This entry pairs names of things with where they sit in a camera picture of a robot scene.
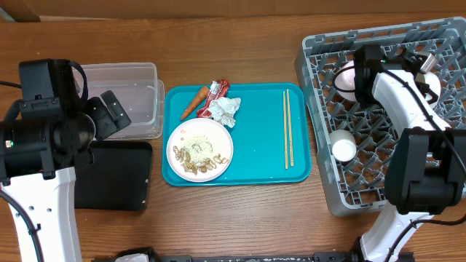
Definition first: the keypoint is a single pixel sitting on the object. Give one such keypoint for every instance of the brown peanut shells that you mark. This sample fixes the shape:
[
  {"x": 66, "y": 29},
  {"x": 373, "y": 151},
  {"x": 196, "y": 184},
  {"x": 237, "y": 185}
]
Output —
[{"x": 203, "y": 166}]

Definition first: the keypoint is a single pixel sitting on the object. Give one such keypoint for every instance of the pile of white rice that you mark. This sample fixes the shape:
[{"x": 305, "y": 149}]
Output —
[{"x": 199, "y": 148}]

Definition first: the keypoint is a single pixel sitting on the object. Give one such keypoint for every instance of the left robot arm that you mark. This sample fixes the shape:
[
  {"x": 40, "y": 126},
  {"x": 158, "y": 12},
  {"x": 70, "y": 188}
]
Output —
[{"x": 44, "y": 136}]

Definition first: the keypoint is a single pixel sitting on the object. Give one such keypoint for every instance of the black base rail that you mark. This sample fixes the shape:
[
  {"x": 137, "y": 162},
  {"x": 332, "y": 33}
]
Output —
[{"x": 332, "y": 256}]

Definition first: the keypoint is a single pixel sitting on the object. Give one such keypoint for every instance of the white plate with food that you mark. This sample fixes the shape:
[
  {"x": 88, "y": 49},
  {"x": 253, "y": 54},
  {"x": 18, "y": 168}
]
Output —
[{"x": 219, "y": 137}]

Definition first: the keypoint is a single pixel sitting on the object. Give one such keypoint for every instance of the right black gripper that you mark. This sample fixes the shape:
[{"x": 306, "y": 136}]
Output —
[{"x": 423, "y": 86}]

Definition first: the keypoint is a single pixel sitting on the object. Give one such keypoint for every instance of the grey dishwasher rack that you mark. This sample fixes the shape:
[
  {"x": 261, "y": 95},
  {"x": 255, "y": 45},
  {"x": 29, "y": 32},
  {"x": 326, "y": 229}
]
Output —
[{"x": 357, "y": 186}]

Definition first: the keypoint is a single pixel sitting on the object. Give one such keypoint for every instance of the red snack wrapper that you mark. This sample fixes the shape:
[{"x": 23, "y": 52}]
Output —
[{"x": 218, "y": 89}]

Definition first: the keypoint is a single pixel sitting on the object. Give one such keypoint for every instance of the teal plastic serving tray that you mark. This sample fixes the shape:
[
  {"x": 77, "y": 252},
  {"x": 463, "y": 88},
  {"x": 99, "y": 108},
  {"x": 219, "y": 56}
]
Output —
[{"x": 258, "y": 137}]

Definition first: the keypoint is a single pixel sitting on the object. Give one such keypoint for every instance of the pink and white bowl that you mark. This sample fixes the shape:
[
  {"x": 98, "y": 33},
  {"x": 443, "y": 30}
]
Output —
[{"x": 344, "y": 82}]

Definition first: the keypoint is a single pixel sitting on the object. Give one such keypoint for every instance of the black plastic tray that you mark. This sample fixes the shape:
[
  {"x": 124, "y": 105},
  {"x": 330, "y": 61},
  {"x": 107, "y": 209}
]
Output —
[{"x": 118, "y": 179}]

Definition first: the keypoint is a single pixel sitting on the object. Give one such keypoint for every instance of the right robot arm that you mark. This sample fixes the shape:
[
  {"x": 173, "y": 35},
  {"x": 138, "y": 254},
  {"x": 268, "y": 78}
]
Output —
[{"x": 426, "y": 173}]

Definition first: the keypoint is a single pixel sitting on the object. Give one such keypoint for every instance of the orange carrot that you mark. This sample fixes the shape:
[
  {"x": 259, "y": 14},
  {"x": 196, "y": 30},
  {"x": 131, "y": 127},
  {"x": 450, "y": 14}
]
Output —
[{"x": 198, "y": 98}]

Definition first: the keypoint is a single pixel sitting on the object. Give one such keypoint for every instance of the white tissue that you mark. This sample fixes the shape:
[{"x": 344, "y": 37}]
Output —
[{"x": 223, "y": 110}]

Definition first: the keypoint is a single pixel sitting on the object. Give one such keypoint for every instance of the clear plastic storage bin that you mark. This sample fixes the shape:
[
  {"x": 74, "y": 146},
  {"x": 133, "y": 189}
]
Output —
[{"x": 138, "y": 89}]

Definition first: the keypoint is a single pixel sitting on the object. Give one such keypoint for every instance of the white cup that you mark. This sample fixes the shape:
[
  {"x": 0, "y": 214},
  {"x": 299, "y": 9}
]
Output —
[{"x": 343, "y": 146}]

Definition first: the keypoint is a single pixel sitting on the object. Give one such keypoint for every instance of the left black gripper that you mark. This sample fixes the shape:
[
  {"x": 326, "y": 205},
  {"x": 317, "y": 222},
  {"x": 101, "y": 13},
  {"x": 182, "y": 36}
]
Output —
[{"x": 107, "y": 123}]

